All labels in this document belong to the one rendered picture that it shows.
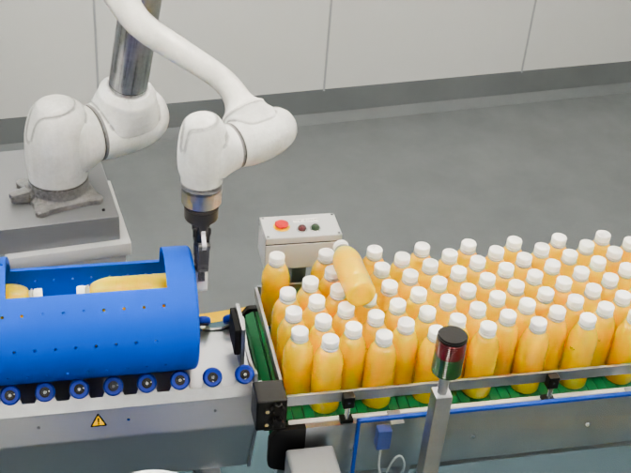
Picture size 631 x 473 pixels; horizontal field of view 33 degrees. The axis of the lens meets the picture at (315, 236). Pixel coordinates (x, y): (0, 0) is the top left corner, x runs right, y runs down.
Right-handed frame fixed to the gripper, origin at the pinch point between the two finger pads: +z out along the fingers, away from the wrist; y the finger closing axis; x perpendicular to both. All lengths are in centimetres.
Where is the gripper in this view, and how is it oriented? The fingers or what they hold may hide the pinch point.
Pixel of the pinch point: (200, 277)
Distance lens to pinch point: 245.6
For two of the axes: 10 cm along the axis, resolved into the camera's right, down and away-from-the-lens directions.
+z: -0.7, 8.2, 5.7
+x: -9.8, 0.6, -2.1
